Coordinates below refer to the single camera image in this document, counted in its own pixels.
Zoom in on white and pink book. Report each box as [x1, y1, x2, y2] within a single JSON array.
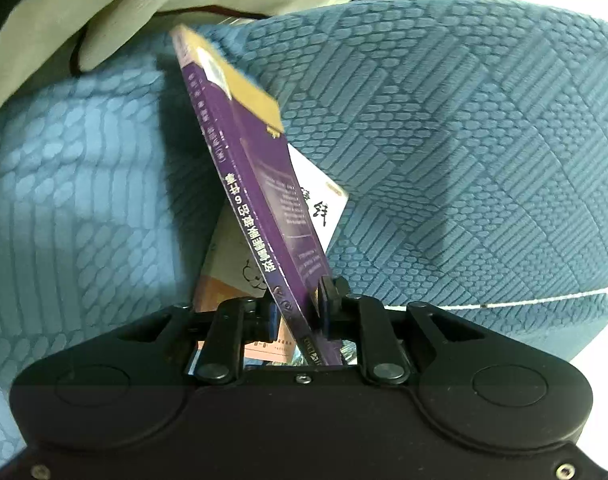
[[194, 148, 348, 364]]

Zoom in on purple and gold book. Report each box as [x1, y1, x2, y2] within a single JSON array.
[[171, 26, 343, 365]]

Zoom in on blue textured chair cover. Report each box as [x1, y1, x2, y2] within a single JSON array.
[[0, 0, 608, 466]]

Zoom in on cream cloth garment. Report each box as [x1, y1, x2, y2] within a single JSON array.
[[0, 0, 401, 126]]

